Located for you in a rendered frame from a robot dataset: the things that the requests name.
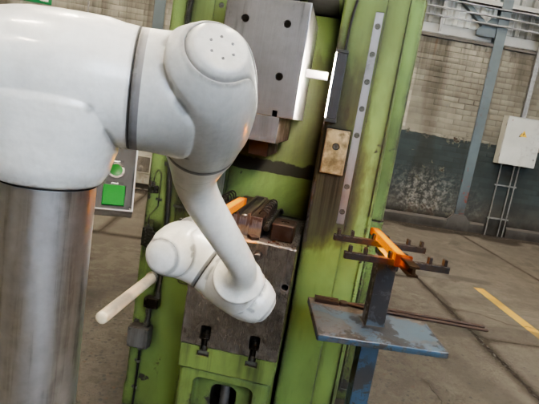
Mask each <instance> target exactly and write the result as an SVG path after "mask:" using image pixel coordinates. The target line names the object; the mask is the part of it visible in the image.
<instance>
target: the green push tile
mask: <svg viewBox="0 0 539 404"><path fill-rule="evenodd" d="M125 188H126V187H125V186H121V185H114V184H103V195H102V202H101V204H104V205H112V206H121V207H123V206H124V197H125Z"/></svg>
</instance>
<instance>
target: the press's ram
mask: <svg viewBox="0 0 539 404"><path fill-rule="evenodd" d="M224 24H225V25H226V26H229V27H231V28H233V29H234V30H235V31H236V32H237V33H239V34H240V35H241V36H242V37H243V38H244V39H245V41H246V42H247V43H248V45H249V47H250V49H251V51H252V53H253V57H254V61H255V65H256V70H257V112H256V114H259V115H268V116H274V117H279V118H284V119H293V120H299V121H302V120H303V115H304V110H305V105H306V96H307V92H308V86H309V81H310V79H320V80H325V81H327V79H328V74H329V73H328V72H325V71H316V70H311V67H312V62H313V58H314V49H315V44H316V39H317V34H318V24H317V20H316V17H315V12H314V7H313V3H311V2H300V1H294V0H227V4H226V10H225V21H224Z"/></svg>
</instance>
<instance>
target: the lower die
mask: <svg viewBox="0 0 539 404"><path fill-rule="evenodd" d="M243 197H244V198H247V201H246V205H248V204H249V203H250V202H251V201H253V200H254V199H255V198H256V197H258V196H255V197H252V196H243ZM260 197H264V196H260ZM264 198H265V199H263V200H262V201H261V202H260V203H259V204H258V205H257V206H256V207H255V208H254V209H252V210H251V211H250V212H249V213H248V216H239V212H240V211H241V210H242V209H243V208H244V207H245V206H246V205H244V206H243V207H241V208H240V209H238V210H237V211H236V212H234V213H233V214H232V217H233V218H234V220H235V222H236V224H237V226H238V228H239V229H240V231H241V234H242V235H246V236H248V234H255V235H257V236H258V237H259V238H260V237H261V236H262V234H263V233H264V230H263V226H264V224H265V222H266V217H267V213H266V212H261V214H258V213H259V212H260V211H261V210H262V209H263V208H264V207H265V206H266V205H267V204H268V203H269V202H270V200H267V199H268V197H264Z"/></svg>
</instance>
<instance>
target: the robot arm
mask: <svg viewBox="0 0 539 404"><path fill-rule="evenodd" d="M256 112H257V70H256V65H255V61H254V57H253V53H252V51H251V49H250V47H249V45H248V43H247V42H246V41H245V39H244V38H243V37H242V36H241V35H240V34H239V33H237V32H236V31H235V30H234V29H233V28H231V27H229V26H226V25H225V24H223V23H220V22H214V21H199V22H192V23H189V24H186V25H183V26H179V27H177V28H176V29H175V30H160V29H153V28H148V27H143V26H137V25H133V24H130V23H126V22H123V21H120V20H118V19H115V18H112V17H108V16H104V15H100V14H93V13H88V12H83V11H79V10H69V9H64V8H59V7H53V6H40V5H33V4H0V404H75V403H76V395H77V385H78V377H79V361H80V353H81V345H82V336H83V320H84V312H85V303H86V295H87V279H88V270H89V262H90V253H91V238H92V229H93V220H94V212H95V196H96V188H97V186H99V185H101V184H102V183H103V181H104V180H105V179H106V177H107V176H108V174H109V173H110V171H111V167H112V165H113V163H114V160H115V158H116V156H117V153H118V150H119V148H126V149H132V150H137V151H143V152H151V153H156V154H159V155H163V156H166V157H167V159H168V164H169V167H170V171H171V174H172V180H173V183H174V186H175V189H176V192H177V194H178V196H179V198H180V201H181V202H182V204H183V205H184V207H185V209H186V211H187V212H188V214H189V215H190V216H188V217H185V218H180V219H179V220H178V221H175V222H172V223H170V224H167V225H165V226H164V227H163V228H161V229H160V230H159V231H158V232H157V233H156V234H155V236H154V237H153V238H152V240H151V242H150V243H149V244H148V247H147V248H146V253H145V257H146V261H147V263H148V266H149V268H150V269H151V270H152V271H153V272H155V273H157V274H160V275H161V276H165V277H174V278H176V279H179V280H181V281H184V282H186V283H188V284H189V285H191V286H192V287H194V288H195V289H196V290H198V291H199V292H200V293H201V294H202V295H203V296H204V297H205V298H206V299H208V300H209V301H210V302H212V303H213V304H214V305H215V306H216V307H218V308H219V309H221V310H223V311H224V312H226V313H227V314H228V315H230V316H232V317H234V318H236V319H238V320H240V321H244V322H248V323H257V322H261V321H263V320H265V319H266V318H267V317H268V316H269V315H270V313H271V312H272V310H273V309H274V306H275V304H276V293H275V292H274V289H273V287H272V285H271V284H270V283H269V282H268V280H266V279H265V276H264V274H263V273H262V272H261V269H260V267H259V265H258V264H257V262H256V261H255V260H254V257H253V254H252V253H251V251H250V249H249V246H248V245H247V243H246V241H245V239H244V237H243V236H242V234H241V231H240V229H239V228H238V226H237V224H236V222H235V220H234V218H233V217H232V215H231V213H230V211H229V209H228V207H227V206H226V204H225V202H224V200H223V198H222V196H221V194H220V192H219V189H218V186H217V180H218V179H219V177H220V176H221V175H222V174H223V173H224V172H225V171H226V170H227V169H228V168H229V167H230V166H231V165H232V163H233V162H234V160H235V159H236V158H237V155H238V154H239V152H240V151H241V149H242V148H243V147H244V146H245V144H246V142H247V140H248V138H249V134H250V132H251V129H252V126H253V122H254V119H255V115H256Z"/></svg>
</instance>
